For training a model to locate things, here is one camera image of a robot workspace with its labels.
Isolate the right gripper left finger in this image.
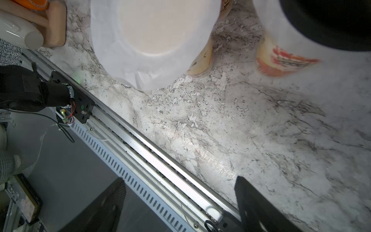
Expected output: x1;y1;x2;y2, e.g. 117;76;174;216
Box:
60;178;126;232

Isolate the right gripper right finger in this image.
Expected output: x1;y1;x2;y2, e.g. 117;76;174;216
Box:
234;176;301;232

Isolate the black lid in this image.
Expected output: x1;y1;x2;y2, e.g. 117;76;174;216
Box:
280;1;371;52

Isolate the red paper cup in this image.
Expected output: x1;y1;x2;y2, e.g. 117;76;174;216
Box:
218;0;233;20

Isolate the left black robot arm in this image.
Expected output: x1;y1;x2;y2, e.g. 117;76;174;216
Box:
1;65;74;112

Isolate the wooden peg rack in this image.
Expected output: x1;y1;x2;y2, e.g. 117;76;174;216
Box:
1;1;67;48

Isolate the white mug on rack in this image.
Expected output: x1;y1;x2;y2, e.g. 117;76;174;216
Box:
1;10;44;50

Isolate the orange mug on rack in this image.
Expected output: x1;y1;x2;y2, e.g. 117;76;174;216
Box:
13;0;49;11

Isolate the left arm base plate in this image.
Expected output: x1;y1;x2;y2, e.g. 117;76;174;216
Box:
50;70;95;124

